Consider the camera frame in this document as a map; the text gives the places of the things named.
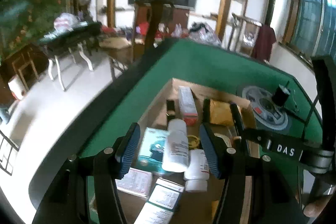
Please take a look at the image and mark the cream round-dial compact case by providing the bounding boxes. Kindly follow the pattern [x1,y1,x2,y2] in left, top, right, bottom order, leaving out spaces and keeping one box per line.
[214,133,232,148]

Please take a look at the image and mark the teal cartoon tissue pack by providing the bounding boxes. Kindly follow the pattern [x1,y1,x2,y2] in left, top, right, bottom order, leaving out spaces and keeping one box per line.
[135,127,169,176]

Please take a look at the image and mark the white pill bottle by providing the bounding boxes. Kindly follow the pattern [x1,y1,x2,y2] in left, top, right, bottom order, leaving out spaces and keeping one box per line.
[184,149,210,192]

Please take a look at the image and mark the black stick gold ends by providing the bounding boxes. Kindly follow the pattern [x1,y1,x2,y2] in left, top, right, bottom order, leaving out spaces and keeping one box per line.
[230,102,249,156]

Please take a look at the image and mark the white blister pill pack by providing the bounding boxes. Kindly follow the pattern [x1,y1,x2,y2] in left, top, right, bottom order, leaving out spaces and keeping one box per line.
[115,168,153,198]

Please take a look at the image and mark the yellow foil packet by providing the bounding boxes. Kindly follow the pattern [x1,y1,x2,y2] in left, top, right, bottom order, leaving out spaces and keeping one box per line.
[210,100,234,127]

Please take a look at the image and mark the white medicine box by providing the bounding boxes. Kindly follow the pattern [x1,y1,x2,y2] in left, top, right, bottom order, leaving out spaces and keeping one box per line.
[162,119,189,173]

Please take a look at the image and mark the black pen green band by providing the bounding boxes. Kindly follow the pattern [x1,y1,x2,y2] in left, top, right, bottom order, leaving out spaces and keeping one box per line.
[202,98,210,123]

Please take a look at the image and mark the silver red-ended carton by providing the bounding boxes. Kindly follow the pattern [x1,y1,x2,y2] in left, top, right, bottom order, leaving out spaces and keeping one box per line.
[178,86,198,126]

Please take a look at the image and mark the black gold lipstick box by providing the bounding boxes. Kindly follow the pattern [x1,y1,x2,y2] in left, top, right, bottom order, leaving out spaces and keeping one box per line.
[166,100,176,124]

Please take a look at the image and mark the white green medicine carton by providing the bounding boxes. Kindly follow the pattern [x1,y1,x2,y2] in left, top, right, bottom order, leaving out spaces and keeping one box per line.
[134,178,185,224]

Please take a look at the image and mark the person's right hand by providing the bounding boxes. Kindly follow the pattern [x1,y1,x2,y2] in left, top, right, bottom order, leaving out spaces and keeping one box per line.
[303,195,332,218]

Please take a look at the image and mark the flat cardboard tray box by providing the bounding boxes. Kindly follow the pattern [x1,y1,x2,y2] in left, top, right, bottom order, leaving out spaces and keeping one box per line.
[115,77,259,224]

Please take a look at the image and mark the grey round weight plate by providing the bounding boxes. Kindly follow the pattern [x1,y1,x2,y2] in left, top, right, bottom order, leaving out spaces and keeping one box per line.
[236,85,291,134]

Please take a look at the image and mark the black cylindrical motor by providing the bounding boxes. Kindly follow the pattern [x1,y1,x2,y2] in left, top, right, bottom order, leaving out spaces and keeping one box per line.
[272,81,290,107]

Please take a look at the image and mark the plastic bag pile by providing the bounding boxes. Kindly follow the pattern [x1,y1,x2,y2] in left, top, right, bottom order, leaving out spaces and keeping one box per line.
[189,22,222,47]

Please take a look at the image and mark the black folding table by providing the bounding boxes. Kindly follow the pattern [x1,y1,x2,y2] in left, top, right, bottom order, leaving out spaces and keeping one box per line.
[35,22,102,91]

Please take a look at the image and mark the dark red hanging cloth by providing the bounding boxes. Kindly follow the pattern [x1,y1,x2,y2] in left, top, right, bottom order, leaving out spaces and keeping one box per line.
[251,24,276,61]

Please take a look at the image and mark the white red plastic bag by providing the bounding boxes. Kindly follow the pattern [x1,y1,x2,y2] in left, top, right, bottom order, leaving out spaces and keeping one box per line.
[54,13,80,32]

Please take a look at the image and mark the white standing air conditioner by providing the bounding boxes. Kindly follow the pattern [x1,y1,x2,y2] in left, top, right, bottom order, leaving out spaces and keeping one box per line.
[264,0,288,35]

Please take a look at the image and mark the flower landscape painting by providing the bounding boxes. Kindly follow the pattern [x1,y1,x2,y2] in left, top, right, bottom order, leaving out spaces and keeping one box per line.
[1,0,71,60]

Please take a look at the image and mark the white cable with plug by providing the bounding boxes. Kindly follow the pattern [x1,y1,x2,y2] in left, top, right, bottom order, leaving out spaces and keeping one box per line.
[288,90,300,112]

